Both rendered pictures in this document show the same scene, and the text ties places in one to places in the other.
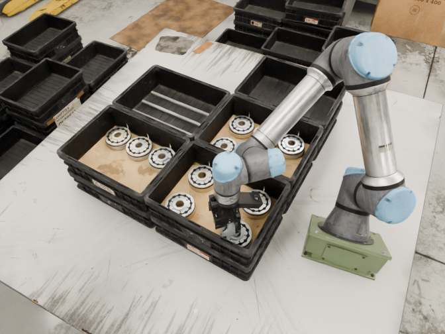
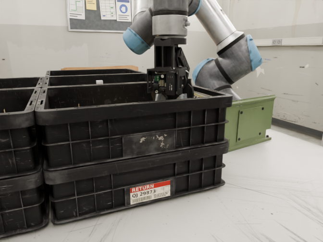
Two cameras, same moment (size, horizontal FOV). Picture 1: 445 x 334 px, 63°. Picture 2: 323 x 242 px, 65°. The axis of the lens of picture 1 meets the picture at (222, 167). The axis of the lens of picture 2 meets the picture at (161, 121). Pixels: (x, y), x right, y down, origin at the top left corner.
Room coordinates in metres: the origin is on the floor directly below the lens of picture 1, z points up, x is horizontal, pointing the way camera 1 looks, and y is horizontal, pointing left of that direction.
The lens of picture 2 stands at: (0.25, 0.47, 1.03)
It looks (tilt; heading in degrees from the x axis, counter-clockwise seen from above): 16 degrees down; 306
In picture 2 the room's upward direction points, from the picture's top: straight up
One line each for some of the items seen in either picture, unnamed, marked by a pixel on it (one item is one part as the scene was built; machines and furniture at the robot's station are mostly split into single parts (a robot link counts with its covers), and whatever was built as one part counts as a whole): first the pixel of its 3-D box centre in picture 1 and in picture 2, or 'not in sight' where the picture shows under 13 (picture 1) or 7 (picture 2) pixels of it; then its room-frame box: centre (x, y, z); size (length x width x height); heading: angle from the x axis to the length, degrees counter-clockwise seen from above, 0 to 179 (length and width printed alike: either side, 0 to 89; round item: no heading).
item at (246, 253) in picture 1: (217, 192); (129, 95); (0.67, 0.02, 0.92); 0.40 x 0.30 x 0.02; 58
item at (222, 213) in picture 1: (225, 207); (168, 66); (0.57, 0.00, 0.99); 0.09 x 0.08 x 0.12; 106
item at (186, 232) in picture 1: (218, 201); (130, 116); (0.67, 0.02, 0.87); 0.40 x 0.30 x 0.11; 58
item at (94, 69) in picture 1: (98, 81); not in sight; (2.04, 0.84, 0.31); 0.40 x 0.30 x 0.34; 152
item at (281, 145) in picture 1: (291, 144); not in sight; (0.92, -0.27, 0.86); 0.10 x 0.10 x 0.01
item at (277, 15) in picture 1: (262, 24); not in sight; (2.70, -0.36, 0.31); 0.40 x 0.30 x 0.34; 62
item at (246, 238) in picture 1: (236, 234); not in sight; (0.55, -0.04, 0.86); 0.10 x 0.10 x 0.01
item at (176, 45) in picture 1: (173, 44); not in sight; (1.86, 0.26, 0.71); 0.22 x 0.19 x 0.01; 62
